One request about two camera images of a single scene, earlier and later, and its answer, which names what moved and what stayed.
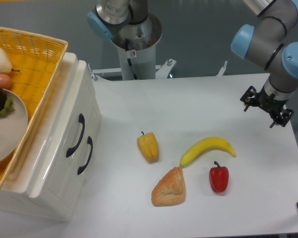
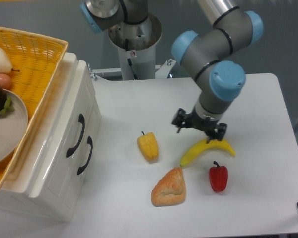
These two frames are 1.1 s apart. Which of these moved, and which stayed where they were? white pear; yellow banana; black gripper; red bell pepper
Moved: black gripper
Stayed: yellow banana; red bell pepper; white pear
